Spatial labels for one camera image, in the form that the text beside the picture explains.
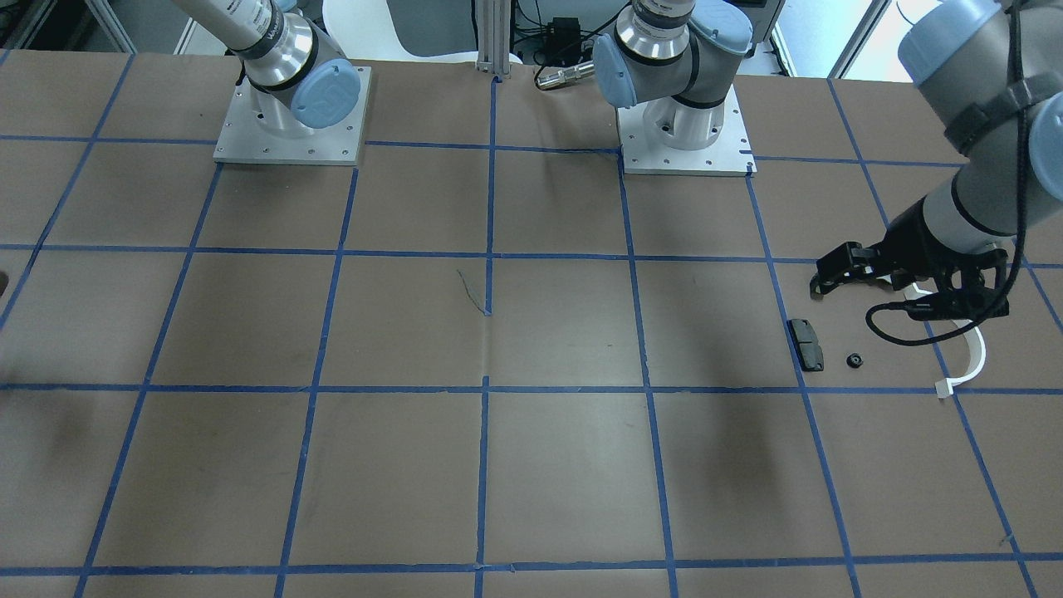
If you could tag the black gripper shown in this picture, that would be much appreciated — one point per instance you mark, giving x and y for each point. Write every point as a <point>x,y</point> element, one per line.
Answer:
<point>911,242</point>

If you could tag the black brake pad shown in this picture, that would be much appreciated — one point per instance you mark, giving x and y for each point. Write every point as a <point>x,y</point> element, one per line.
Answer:
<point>806,344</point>

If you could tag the silver cylindrical tool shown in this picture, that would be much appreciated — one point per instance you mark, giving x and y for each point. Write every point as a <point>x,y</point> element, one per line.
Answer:
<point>565,76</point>

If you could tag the black power adapter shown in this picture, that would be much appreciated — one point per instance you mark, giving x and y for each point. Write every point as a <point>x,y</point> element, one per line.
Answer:
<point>562,45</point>

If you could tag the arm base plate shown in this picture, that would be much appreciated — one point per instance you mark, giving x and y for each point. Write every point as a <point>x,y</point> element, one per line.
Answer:
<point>731,149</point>
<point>259,130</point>

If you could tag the aluminium frame post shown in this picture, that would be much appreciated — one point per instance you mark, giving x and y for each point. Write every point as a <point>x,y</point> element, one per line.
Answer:
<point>492,28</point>

